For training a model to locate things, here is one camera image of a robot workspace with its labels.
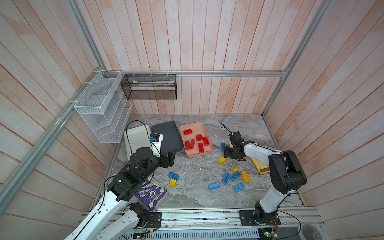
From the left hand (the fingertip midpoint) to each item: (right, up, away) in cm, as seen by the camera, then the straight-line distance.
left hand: (169, 151), depth 68 cm
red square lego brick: (+16, +4, +36) cm, 40 cm away
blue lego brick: (+33, -1, +32) cm, 46 cm away
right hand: (+35, -6, +29) cm, 46 cm away
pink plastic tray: (+15, +2, +36) cm, 39 cm away
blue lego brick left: (0, -18, +20) cm, 26 cm away
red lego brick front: (+18, -2, +32) cm, 36 cm away
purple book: (-11, -25, +12) cm, 30 cm away
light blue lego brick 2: (+38, -23, +16) cm, 47 cm away
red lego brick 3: (+12, 0, +33) cm, 35 cm away
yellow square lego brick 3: (+37, -14, +21) cm, 45 cm away
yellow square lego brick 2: (0, -20, +16) cm, 26 cm away
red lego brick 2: (+21, +2, +35) cm, 41 cm away
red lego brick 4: (+8, -1, +32) cm, 33 cm away
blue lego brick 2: (+37, -18, +19) cm, 45 cm away
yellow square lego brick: (+30, -9, +25) cm, 40 cm away
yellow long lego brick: (+43, -18, +19) cm, 50 cm away
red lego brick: (+8, +8, +39) cm, 41 cm away
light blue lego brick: (+23, -22, +14) cm, 35 cm away
